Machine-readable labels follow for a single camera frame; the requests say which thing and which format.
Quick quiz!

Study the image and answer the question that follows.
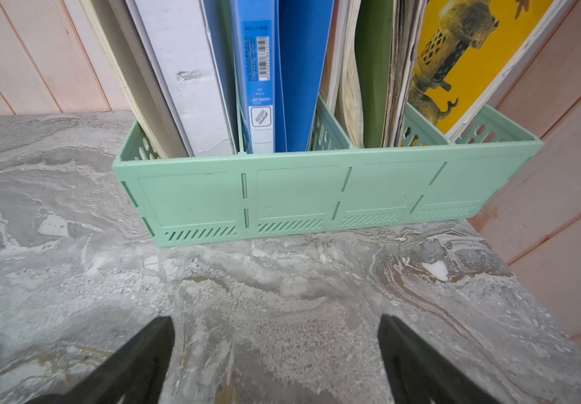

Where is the blue binder folder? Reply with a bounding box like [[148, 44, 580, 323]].
[[230, 0, 334, 154]]

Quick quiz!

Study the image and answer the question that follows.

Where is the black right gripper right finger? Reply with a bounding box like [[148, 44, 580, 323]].
[[377, 314, 498, 403]]

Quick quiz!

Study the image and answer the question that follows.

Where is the green plastic file organizer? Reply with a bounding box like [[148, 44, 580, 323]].
[[112, 103, 544, 247]]

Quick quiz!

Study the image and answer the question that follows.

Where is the white book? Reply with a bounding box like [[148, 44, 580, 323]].
[[127, 1, 236, 158]]

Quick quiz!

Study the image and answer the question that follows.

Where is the beige book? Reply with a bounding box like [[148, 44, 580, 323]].
[[81, 0, 189, 158]]

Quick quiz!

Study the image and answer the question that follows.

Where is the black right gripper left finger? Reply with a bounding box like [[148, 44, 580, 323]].
[[29, 316, 175, 403]]

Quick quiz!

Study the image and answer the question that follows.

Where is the green folder with papers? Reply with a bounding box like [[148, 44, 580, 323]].
[[336, 1, 428, 149]]

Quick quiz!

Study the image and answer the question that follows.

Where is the yellow cover magazine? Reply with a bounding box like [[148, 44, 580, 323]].
[[408, 0, 567, 140]]

